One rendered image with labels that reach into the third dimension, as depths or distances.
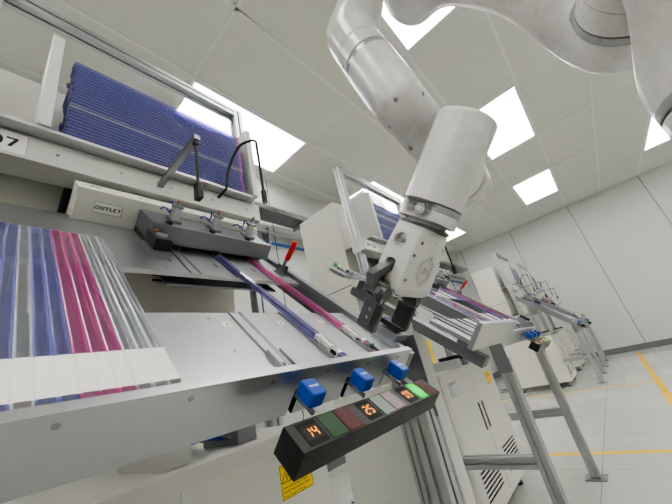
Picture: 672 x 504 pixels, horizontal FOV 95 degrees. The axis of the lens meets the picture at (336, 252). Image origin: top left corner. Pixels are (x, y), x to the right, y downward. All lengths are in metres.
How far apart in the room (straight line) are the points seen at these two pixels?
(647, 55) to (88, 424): 0.64
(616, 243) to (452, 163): 7.73
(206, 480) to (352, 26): 0.85
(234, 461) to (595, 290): 7.68
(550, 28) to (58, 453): 0.75
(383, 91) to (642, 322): 7.69
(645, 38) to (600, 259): 7.63
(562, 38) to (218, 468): 0.92
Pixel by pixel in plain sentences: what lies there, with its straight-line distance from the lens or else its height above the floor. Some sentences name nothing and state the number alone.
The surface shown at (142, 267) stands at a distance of 0.71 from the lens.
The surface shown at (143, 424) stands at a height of 0.71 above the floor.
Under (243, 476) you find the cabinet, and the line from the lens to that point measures 0.77.
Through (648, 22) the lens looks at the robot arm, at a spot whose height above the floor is 0.97.
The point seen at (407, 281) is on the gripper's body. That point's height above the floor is 0.80.
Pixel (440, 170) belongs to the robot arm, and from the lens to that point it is 0.44.
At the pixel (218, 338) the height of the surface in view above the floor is 0.80.
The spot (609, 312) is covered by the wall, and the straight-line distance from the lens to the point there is 8.01.
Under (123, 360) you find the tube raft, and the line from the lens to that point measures 0.40.
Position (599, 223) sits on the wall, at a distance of 8.21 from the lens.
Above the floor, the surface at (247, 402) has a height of 0.70.
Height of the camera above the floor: 0.71
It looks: 22 degrees up
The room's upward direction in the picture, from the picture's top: 13 degrees counter-clockwise
